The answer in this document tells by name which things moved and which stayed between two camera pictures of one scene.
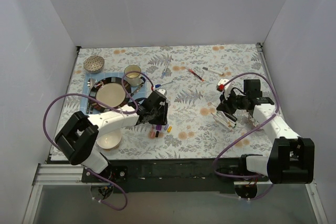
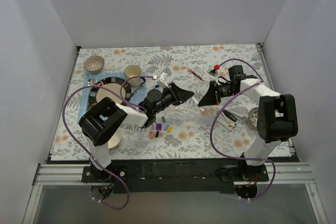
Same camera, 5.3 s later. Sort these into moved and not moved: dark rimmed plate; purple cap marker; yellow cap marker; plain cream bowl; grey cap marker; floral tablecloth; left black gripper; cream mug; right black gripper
Moved: right black gripper; grey cap marker; left black gripper
Not moved: plain cream bowl; purple cap marker; yellow cap marker; cream mug; floral tablecloth; dark rimmed plate
